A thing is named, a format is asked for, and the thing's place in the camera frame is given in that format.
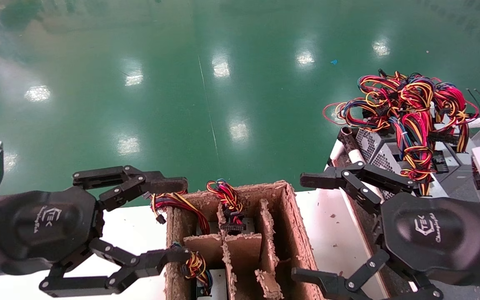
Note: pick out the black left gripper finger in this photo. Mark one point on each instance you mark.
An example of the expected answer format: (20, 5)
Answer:
(136, 183)
(140, 264)

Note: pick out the dark grey metal case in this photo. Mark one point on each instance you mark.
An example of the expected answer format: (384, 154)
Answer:
(456, 160)

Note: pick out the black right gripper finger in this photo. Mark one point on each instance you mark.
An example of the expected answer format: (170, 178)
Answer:
(336, 287)
(356, 179)

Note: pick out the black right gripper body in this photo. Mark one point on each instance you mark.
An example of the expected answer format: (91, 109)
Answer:
(431, 233)

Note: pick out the short white frame pipe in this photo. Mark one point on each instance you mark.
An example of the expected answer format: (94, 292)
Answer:
(336, 150)

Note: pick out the grey mesh power supply case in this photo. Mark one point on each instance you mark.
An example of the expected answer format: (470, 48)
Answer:
(369, 143)
(383, 160)

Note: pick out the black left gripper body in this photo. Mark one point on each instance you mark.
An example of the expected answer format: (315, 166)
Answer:
(44, 225)

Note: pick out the brown cardboard divider box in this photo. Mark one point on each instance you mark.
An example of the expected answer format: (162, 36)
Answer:
(294, 233)

